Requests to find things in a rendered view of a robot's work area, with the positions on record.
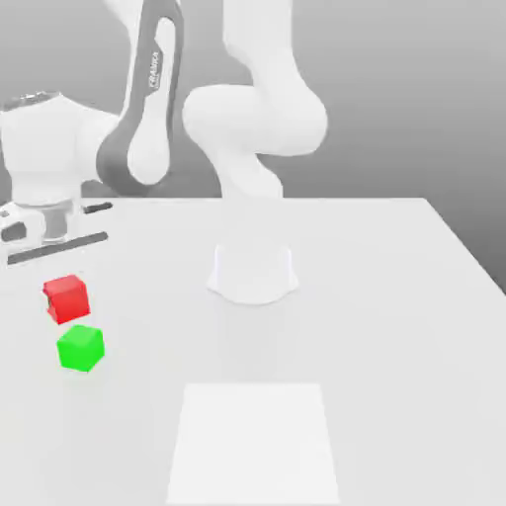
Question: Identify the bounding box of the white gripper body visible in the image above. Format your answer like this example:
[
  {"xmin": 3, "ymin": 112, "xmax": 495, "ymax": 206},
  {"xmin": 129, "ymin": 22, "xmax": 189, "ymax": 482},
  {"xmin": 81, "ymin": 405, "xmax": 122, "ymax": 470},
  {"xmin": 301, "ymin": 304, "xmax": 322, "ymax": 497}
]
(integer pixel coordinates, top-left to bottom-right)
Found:
[{"xmin": 5, "ymin": 230, "xmax": 111, "ymax": 281}]

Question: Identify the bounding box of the small red cube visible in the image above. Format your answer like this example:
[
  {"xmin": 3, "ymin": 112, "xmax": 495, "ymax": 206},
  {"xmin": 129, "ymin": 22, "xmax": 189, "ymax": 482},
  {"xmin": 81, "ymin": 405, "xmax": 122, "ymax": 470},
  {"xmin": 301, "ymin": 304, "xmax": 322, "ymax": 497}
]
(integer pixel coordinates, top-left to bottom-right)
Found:
[{"xmin": 42, "ymin": 274, "xmax": 92, "ymax": 326}]

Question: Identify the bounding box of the small green cube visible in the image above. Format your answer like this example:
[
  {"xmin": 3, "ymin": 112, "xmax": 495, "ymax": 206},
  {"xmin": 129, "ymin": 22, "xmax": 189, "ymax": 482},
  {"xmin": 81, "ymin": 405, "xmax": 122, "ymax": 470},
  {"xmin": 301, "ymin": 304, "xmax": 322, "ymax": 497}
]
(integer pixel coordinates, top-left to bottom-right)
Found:
[{"xmin": 55, "ymin": 324, "xmax": 106, "ymax": 374}]

